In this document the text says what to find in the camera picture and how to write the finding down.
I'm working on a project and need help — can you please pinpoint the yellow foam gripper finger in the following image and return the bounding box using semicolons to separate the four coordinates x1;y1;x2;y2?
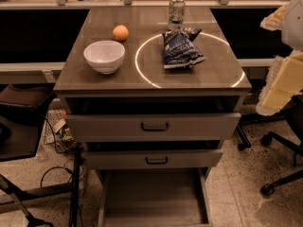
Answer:
260;5;288;31
256;51;303;116

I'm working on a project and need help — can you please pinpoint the blue chip bag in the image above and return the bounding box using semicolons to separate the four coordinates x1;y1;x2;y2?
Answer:
162;27;205;69

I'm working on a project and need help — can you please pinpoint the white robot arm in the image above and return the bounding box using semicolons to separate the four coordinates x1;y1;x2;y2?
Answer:
256;0;303;116

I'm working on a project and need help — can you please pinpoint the grey drawer cabinet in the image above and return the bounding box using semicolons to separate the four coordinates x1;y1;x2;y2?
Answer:
52;6;253;227

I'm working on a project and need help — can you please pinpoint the bottom drawer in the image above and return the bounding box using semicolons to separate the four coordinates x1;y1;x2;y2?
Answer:
98;168;213;227

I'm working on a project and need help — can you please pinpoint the drawer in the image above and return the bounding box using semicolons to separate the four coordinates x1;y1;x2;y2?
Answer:
98;168;213;227
66;113;241;142
82;149;223;170

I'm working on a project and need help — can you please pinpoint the middle drawer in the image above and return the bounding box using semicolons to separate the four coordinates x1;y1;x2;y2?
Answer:
82;149;223;170

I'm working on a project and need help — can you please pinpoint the top drawer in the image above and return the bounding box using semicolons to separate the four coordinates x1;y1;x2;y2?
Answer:
66;113;241;142

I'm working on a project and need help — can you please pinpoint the black office chair right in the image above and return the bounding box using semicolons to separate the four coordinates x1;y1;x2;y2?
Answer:
236;95;303;198

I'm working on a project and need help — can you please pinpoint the black office chair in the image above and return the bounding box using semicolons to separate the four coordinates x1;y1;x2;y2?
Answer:
236;95;303;198
0;84;80;227

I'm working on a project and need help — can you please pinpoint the green soda can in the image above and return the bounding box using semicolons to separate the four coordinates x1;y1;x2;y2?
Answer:
168;0;185;30

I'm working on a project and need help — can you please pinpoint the orange fruit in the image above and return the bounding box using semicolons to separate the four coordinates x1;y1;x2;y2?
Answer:
113;25;129;42

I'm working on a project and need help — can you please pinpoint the white bowl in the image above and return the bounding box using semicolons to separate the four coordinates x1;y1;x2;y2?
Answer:
83;41;125;75

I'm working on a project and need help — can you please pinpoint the black office chair left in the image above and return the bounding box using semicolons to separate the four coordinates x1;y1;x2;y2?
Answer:
0;84;80;227

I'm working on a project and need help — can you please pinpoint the wire basket with trash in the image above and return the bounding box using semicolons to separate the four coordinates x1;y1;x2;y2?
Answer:
44;110;77;153

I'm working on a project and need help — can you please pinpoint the black floor cable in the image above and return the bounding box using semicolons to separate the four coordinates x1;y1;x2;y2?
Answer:
39;166;74;189

